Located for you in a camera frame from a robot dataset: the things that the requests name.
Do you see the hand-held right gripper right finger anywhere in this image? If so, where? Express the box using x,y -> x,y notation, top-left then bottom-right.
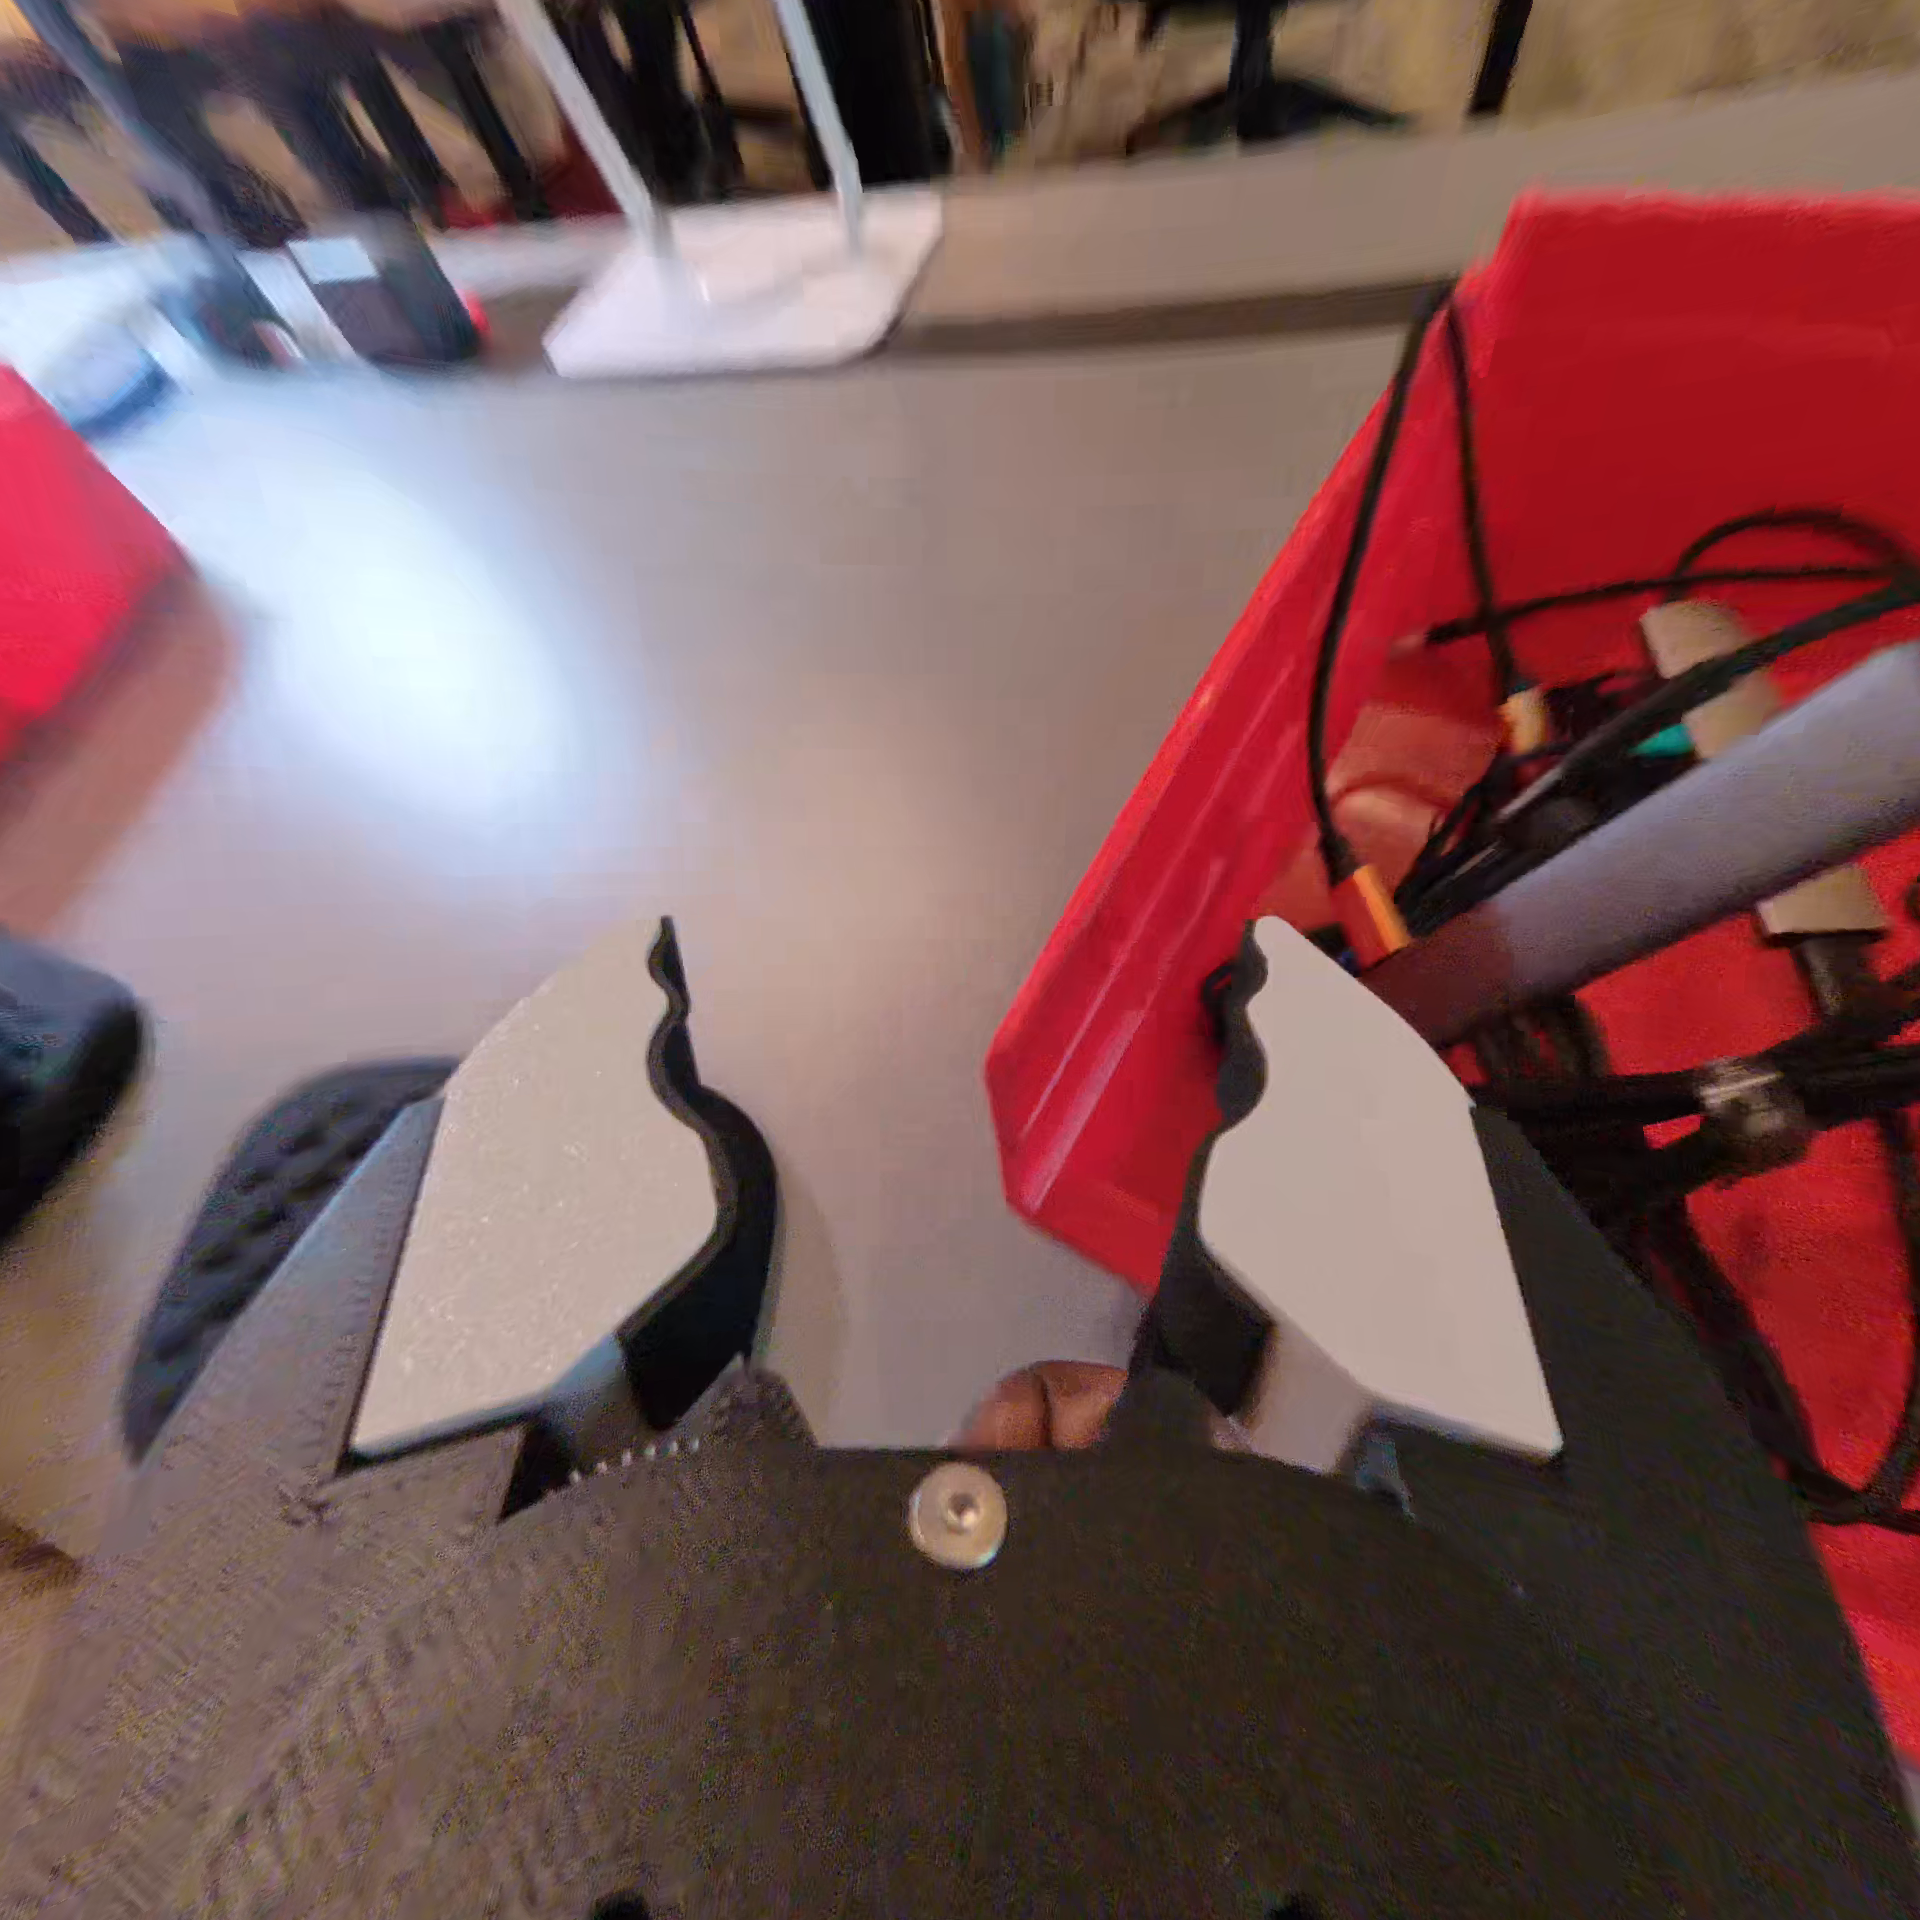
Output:
1132,913 -> 1565,1478

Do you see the red bin with cables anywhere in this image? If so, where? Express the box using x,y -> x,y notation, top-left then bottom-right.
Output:
985,188 -> 1920,1728

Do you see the black perforated object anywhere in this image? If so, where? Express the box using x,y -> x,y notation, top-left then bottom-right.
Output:
120,1055 -> 459,1464

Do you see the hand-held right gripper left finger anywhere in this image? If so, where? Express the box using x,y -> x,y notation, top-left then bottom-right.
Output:
347,913 -> 783,1478

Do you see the bundle of black cables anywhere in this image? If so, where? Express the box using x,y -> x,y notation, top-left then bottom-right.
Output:
1308,292 -> 1920,1524

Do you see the blurred black object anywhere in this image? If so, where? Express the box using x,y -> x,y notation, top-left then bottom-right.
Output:
0,930 -> 146,1239

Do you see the person's right hand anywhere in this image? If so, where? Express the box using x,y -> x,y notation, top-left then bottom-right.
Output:
960,1357 -> 1135,1454

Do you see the grey usb hub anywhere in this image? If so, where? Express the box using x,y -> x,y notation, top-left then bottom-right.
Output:
1359,641 -> 1920,1044

